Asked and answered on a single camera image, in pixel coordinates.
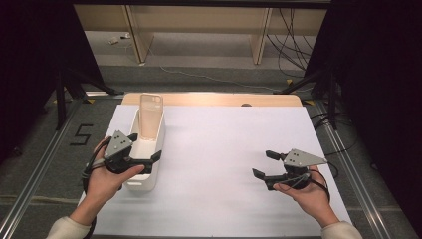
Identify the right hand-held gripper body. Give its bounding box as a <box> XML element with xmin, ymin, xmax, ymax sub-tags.
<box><xmin>264</xmin><ymin>147</ymin><xmax>328</xmax><ymax>192</ymax></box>

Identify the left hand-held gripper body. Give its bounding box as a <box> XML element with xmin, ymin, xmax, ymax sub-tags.
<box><xmin>103</xmin><ymin>129</ymin><xmax>147</xmax><ymax>175</ymax></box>

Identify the white plastic bin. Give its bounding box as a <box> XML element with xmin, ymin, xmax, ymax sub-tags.
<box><xmin>123</xmin><ymin>108</ymin><xmax>166</xmax><ymax>192</ymax></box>

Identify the beige phone case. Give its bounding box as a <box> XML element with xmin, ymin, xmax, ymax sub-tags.
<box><xmin>138</xmin><ymin>93</ymin><xmax>164</xmax><ymax>142</ymax></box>

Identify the person's left hand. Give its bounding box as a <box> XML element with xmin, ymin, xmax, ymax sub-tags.
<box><xmin>69</xmin><ymin>137</ymin><xmax>146</xmax><ymax>227</ymax></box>

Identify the person's right hand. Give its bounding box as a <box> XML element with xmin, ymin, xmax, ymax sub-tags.
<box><xmin>272</xmin><ymin>168</ymin><xmax>341</xmax><ymax>229</ymax></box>

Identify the white table sheet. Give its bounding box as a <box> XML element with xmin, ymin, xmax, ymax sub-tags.
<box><xmin>78</xmin><ymin>104</ymin><xmax>353</xmax><ymax>238</ymax></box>

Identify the black metal stand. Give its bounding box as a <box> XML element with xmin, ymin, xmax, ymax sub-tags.
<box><xmin>273</xmin><ymin>68</ymin><xmax>340</xmax><ymax>131</ymax></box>
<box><xmin>54</xmin><ymin>68</ymin><xmax>125</xmax><ymax>131</ymax></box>

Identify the dark curtain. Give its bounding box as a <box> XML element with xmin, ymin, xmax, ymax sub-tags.
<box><xmin>0</xmin><ymin>0</ymin><xmax>106</xmax><ymax>163</ymax></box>
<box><xmin>305</xmin><ymin>0</ymin><xmax>422</xmax><ymax>237</ymax></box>

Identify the light wooden shelf unit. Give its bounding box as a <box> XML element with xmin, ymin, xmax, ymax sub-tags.
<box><xmin>74</xmin><ymin>4</ymin><xmax>327</xmax><ymax>66</ymax></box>

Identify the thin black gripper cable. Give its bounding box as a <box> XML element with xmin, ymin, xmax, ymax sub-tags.
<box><xmin>309</xmin><ymin>167</ymin><xmax>332</xmax><ymax>203</ymax></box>

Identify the black floor cable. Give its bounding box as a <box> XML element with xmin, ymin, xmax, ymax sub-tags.
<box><xmin>312</xmin><ymin>111</ymin><xmax>362</xmax><ymax>178</ymax></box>

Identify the aluminium floor rail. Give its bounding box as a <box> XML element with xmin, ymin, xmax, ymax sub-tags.
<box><xmin>313</xmin><ymin>99</ymin><xmax>396</xmax><ymax>239</ymax></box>
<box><xmin>0</xmin><ymin>99</ymin><xmax>85</xmax><ymax>239</ymax></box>

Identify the white floor cable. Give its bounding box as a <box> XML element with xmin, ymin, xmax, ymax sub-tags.
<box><xmin>145</xmin><ymin>46</ymin><xmax>315</xmax><ymax>95</ymax></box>

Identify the bundle of black cables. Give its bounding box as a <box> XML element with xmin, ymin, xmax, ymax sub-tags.
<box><xmin>267</xmin><ymin>8</ymin><xmax>317</xmax><ymax>80</ymax></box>

